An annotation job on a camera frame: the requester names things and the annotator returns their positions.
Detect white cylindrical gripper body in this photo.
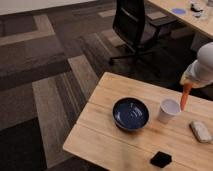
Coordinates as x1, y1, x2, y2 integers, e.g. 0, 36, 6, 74
180, 63, 209, 88

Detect orange pepper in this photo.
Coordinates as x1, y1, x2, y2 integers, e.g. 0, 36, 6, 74
180, 83, 192, 110

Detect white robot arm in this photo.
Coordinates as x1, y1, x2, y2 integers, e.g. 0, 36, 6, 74
180, 42, 213, 88

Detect dark blue ceramic bowl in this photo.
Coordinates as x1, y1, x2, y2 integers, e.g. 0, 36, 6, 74
112, 97, 149, 131

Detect light wooden far desk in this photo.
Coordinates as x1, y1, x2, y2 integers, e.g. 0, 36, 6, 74
147, 0, 213, 39

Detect blue round coaster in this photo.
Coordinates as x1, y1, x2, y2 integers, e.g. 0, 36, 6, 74
172, 8, 186, 14

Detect small items on far desk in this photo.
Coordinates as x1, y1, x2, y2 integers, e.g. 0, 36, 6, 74
190, 1, 203, 18

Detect black office chair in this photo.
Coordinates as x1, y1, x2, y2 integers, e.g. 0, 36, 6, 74
109, 0, 175, 65

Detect black hexagonal coaster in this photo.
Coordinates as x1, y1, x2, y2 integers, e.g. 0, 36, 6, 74
150, 151, 172, 168

